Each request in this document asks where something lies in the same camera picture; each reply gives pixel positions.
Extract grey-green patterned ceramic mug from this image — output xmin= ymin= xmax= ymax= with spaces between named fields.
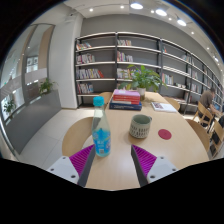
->
xmin=128 ymin=114 xmax=153 ymax=140

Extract small leafy ledge plant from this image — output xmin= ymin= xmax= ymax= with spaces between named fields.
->
xmin=2 ymin=99 xmax=17 ymax=116
xmin=38 ymin=78 xmax=58 ymax=97

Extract light wooden round-back chair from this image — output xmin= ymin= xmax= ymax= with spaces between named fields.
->
xmin=163 ymin=96 xmax=181 ymax=112
xmin=61 ymin=116 xmax=95 ymax=158
xmin=185 ymin=118 xmax=211 ymax=154
xmin=98 ymin=91 xmax=114 ymax=105

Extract white open magazine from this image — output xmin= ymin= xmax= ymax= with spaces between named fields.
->
xmin=150 ymin=101 xmax=178 ymax=113

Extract green potted plant, white pot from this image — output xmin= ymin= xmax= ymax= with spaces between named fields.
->
xmin=118 ymin=64 xmax=167 ymax=101

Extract person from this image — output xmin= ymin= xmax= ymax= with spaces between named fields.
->
xmin=199 ymin=87 xmax=224 ymax=118

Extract red book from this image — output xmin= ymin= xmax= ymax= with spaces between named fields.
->
xmin=111 ymin=94 xmax=141 ymax=105

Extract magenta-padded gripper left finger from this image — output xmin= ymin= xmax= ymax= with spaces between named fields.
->
xmin=45 ymin=144 xmax=97 ymax=188

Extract pink book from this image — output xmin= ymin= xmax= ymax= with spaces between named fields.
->
xmin=112 ymin=88 xmax=142 ymax=98

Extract clear bottle with blue cap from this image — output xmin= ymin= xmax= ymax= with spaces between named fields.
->
xmin=91 ymin=95 xmax=112 ymax=158

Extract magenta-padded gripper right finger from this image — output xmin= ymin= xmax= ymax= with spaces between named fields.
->
xmin=130 ymin=144 xmax=179 ymax=188

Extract flat round red coaster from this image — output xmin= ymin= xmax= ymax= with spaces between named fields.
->
xmin=157 ymin=128 xmax=173 ymax=141

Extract grey shelf unit with books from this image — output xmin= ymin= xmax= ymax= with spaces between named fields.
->
xmin=73 ymin=31 xmax=224 ymax=116

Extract round ceiling lights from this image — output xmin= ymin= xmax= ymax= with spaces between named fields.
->
xmin=88 ymin=1 xmax=221 ymax=64

